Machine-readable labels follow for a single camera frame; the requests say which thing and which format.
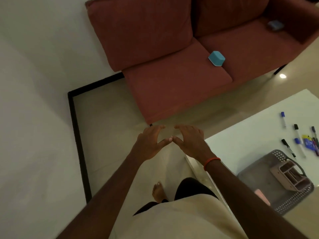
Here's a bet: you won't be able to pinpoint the grey-blue box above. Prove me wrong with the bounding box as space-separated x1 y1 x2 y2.
268 20 285 31

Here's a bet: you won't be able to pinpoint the grey perforated plastic basket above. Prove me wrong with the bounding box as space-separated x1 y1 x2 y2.
237 149 315 216

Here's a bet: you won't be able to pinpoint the person's right hand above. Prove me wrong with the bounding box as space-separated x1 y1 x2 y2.
172 124 213 165

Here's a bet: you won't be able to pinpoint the pink desk organizer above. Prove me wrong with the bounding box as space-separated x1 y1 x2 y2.
270 159 311 192

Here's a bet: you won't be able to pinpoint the teal plastic box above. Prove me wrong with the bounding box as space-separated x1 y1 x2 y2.
208 51 226 67

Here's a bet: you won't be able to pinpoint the person's left hand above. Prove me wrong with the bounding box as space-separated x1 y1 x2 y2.
130 125 173 161

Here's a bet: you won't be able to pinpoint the red wristband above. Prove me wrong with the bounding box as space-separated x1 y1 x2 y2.
203 157 221 171

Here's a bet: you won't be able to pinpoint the red fabric sofa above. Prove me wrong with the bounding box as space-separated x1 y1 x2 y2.
85 0 319 127

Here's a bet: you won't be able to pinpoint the small red back cushion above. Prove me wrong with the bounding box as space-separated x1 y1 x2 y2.
192 0 271 38

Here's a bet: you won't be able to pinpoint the person's cream shirt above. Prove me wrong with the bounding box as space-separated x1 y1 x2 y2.
109 194 248 239

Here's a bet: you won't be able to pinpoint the black floor frame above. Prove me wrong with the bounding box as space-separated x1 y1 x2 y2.
67 72 125 204

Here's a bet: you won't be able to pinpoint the red seat cushion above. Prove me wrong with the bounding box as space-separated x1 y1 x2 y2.
122 38 234 125
198 18 303 84

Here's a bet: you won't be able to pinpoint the person's bare foot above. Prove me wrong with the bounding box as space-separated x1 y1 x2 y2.
152 182 168 203

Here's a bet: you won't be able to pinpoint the large red back cushion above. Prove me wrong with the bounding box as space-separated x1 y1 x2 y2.
85 0 194 72

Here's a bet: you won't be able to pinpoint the person's black trousers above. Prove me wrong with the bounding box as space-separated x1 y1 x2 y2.
133 178 219 216

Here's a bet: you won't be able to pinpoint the person's right forearm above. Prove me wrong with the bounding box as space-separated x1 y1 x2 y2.
205 159 308 239

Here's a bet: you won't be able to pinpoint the person's left forearm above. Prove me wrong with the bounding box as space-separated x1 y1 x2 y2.
57 153 150 239

